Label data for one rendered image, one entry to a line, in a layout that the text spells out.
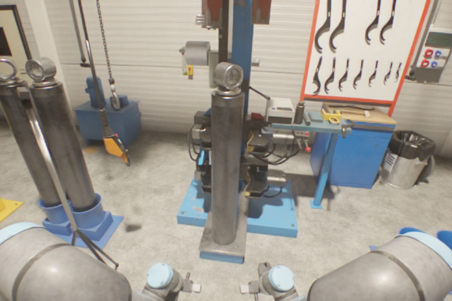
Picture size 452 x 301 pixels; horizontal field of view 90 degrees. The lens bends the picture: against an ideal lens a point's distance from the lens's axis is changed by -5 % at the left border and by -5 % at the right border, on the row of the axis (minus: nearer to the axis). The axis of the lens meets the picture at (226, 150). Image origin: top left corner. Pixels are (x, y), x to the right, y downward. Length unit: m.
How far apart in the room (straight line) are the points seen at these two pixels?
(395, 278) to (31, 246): 0.58
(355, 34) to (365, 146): 1.64
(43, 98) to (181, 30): 2.51
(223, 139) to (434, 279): 1.30
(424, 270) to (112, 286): 0.51
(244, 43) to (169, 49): 2.05
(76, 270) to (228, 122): 1.24
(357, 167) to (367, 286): 2.96
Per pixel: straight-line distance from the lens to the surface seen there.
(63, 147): 2.20
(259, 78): 3.96
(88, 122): 4.32
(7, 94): 2.30
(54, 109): 2.09
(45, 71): 2.06
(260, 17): 1.93
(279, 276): 1.00
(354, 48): 4.07
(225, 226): 2.06
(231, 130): 1.55
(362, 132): 3.16
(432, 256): 0.55
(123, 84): 4.61
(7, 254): 0.54
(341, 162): 3.29
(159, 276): 1.00
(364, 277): 0.47
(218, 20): 1.78
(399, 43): 4.30
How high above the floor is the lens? 1.89
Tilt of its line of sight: 29 degrees down
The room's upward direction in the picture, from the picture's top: 2 degrees clockwise
